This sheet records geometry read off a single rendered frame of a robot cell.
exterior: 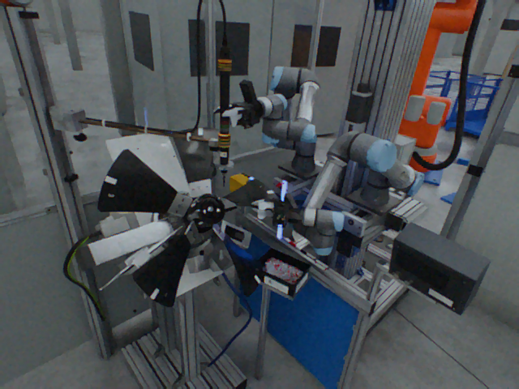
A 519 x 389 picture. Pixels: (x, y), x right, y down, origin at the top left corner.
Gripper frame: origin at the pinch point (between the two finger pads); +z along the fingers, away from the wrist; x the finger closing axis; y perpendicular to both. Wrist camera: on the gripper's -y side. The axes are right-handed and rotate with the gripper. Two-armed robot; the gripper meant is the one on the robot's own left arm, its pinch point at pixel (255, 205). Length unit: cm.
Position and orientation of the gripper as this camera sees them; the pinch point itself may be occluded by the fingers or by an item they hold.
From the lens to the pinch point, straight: 133.6
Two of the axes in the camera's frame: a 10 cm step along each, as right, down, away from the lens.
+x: -0.5, 8.1, 5.8
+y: -1.8, 5.6, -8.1
